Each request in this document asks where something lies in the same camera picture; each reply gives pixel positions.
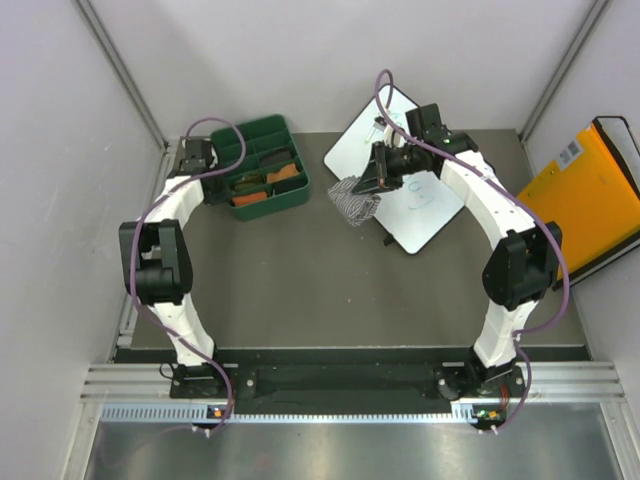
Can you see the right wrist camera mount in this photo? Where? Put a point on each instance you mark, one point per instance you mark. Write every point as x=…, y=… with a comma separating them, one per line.
x=388, y=135

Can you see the green compartment tray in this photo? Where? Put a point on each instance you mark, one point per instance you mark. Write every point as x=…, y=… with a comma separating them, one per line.
x=262, y=136

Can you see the orange rolled cloth front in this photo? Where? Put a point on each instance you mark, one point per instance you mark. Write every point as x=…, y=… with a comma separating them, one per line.
x=248, y=199

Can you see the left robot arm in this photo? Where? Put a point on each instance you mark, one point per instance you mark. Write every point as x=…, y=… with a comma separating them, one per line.
x=157, y=269

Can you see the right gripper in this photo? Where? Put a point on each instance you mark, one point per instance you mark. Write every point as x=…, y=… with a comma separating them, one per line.
x=377, y=172

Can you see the black rolled cloth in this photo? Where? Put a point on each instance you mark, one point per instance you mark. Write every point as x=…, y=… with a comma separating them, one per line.
x=288, y=185

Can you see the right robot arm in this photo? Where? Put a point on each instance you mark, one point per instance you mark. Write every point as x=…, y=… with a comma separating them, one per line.
x=524, y=261

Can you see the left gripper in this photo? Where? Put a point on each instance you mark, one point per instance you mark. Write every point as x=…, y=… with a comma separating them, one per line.
x=223, y=196

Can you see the orange rolled cloth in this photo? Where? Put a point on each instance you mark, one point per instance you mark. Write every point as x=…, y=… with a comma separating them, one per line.
x=285, y=172
x=248, y=199

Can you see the orange rolled cloth back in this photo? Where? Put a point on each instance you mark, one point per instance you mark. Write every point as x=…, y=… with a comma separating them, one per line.
x=285, y=172

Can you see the olive green underwear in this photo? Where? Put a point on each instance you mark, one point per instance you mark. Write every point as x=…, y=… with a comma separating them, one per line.
x=248, y=181

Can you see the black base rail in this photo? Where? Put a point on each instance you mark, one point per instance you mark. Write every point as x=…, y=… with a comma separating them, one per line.
x=345, y=381

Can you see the green marker pen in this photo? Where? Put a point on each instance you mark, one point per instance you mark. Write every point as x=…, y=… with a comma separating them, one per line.
x=372, y=131

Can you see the white whiteboard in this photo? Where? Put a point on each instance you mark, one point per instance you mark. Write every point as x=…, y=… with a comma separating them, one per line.
x=414, y=214

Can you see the grey striped underwear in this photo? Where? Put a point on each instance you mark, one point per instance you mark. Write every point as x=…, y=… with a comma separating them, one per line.
x=355, y=208

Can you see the orange clipboard folder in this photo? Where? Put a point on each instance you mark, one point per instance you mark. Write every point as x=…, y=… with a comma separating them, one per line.
x=591, y=191

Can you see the black dotted underwear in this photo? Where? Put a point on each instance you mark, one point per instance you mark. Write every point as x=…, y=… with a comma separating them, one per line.
x=283, y=155

